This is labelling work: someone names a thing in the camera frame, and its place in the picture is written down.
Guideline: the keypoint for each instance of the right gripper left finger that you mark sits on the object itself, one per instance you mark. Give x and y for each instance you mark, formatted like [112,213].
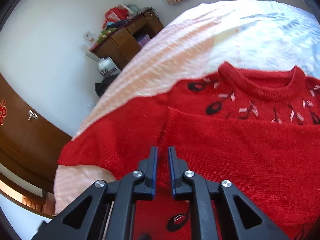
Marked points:
[105,210]

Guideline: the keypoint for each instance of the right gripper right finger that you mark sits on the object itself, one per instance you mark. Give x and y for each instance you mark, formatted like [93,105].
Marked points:
[218,210]

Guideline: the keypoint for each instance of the red knitted sweater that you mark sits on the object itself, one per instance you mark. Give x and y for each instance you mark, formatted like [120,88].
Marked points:
[260,130]

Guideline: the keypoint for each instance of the black bag on floor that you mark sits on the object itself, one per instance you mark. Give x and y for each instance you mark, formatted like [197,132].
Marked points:
[100,88]

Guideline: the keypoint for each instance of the brown wooden desk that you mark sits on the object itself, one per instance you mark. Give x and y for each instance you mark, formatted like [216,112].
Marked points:
[122,44]

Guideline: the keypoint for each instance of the pink and blue dotted bedspread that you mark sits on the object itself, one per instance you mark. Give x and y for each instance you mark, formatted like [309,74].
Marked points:
[264,35]

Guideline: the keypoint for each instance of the white box on desk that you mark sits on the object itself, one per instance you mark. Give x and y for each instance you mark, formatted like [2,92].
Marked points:
[90,38]

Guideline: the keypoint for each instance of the purple box under desk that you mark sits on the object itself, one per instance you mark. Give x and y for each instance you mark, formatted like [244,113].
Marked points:
[143,40]

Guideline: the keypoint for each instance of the green items on desk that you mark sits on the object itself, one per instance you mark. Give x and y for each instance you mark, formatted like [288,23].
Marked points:
[104,34]

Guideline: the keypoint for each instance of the red gift bag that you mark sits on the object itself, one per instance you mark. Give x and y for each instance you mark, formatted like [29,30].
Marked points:
[116,14]

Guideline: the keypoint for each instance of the silver door handle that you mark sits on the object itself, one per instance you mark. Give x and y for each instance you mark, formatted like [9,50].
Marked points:
[32,115]

